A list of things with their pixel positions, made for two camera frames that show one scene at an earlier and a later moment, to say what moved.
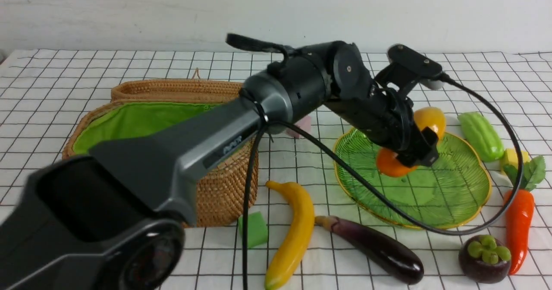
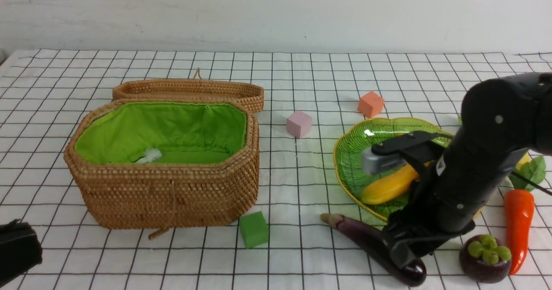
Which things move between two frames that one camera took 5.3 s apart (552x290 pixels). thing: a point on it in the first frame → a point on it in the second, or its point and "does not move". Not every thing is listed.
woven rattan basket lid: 195,90 does not move
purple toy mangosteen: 483,259 does not move
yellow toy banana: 294,245 → 399,181
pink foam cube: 305,124 does not move
